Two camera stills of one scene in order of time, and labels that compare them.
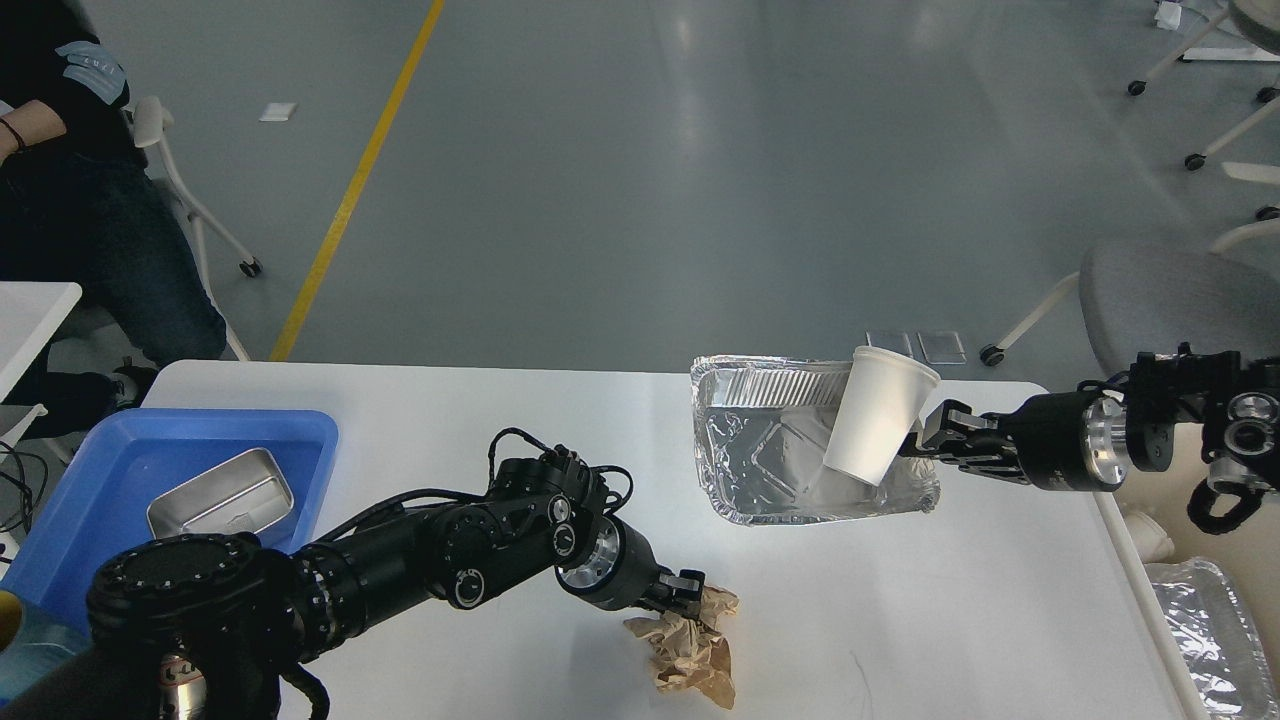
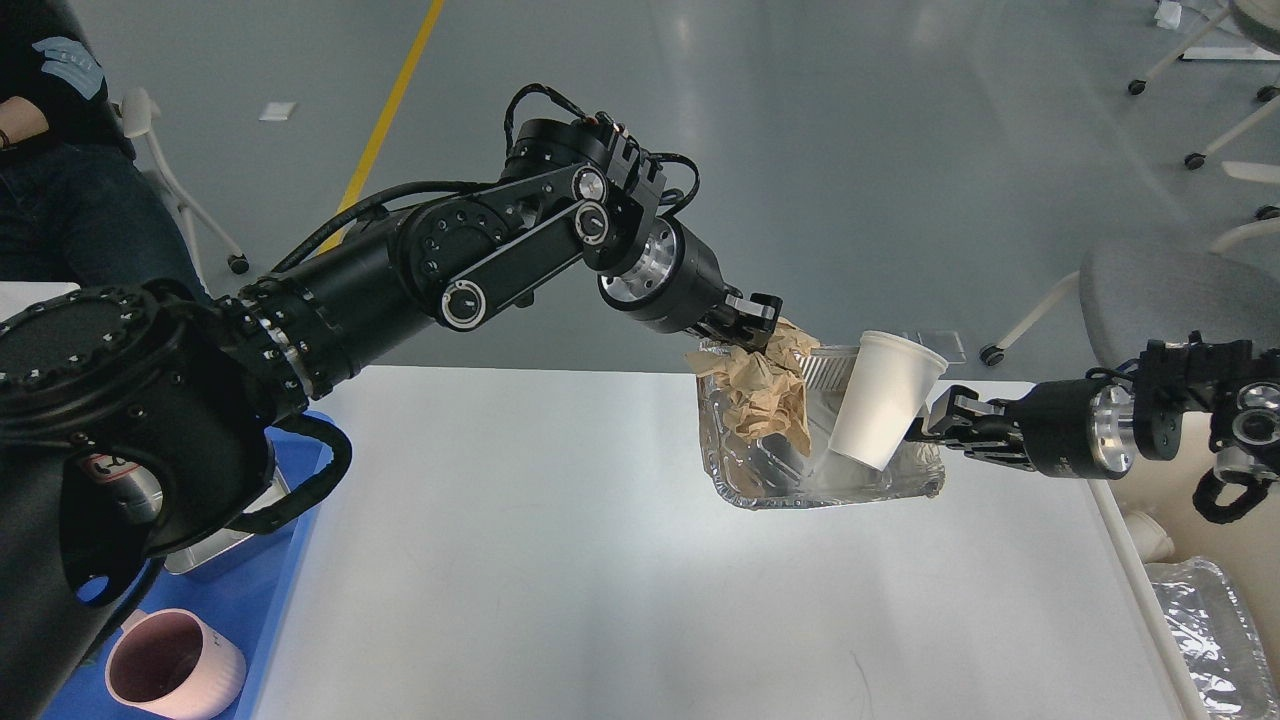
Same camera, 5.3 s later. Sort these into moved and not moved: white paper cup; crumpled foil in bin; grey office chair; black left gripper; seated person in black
Moved: white paper cup; black left gripper
Not moved: seated person in black; crumpled foil in bin; grey office chair
